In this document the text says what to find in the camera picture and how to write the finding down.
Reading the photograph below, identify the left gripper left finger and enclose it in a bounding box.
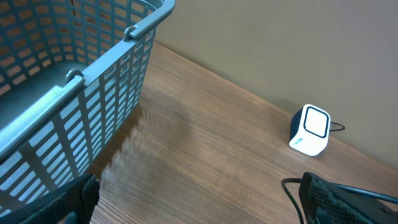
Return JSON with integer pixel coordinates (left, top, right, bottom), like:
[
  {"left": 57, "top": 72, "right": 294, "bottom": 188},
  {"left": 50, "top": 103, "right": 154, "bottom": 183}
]
[{"left": 1, "top": 174, "right": 100, "bottom": 224}]

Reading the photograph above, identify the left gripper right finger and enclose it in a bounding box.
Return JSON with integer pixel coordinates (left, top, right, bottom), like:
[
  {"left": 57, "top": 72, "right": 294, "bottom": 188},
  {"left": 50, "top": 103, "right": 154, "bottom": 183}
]
[{"left": 299, "top": 172, "right": 397, "bottom": 224}]

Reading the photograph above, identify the white barcode scanner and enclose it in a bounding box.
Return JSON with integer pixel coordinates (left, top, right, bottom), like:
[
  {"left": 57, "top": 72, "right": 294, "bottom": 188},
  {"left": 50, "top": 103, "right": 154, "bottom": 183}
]
[{"left": 289, "top": 104, "right": 331, "bottom": 157}]

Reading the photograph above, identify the black right camera cable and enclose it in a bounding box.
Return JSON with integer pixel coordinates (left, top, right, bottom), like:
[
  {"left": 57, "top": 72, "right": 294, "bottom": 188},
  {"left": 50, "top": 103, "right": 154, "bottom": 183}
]
[{"left": 280, "top": 177, "right": 398, "bottom": 224}]

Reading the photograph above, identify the black scanner cable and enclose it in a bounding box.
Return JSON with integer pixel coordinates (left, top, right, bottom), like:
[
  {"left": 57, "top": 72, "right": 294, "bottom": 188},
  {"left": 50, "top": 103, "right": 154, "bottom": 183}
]
[{"left": 328, "top": 121, "right": 346, "bottom": 133}]

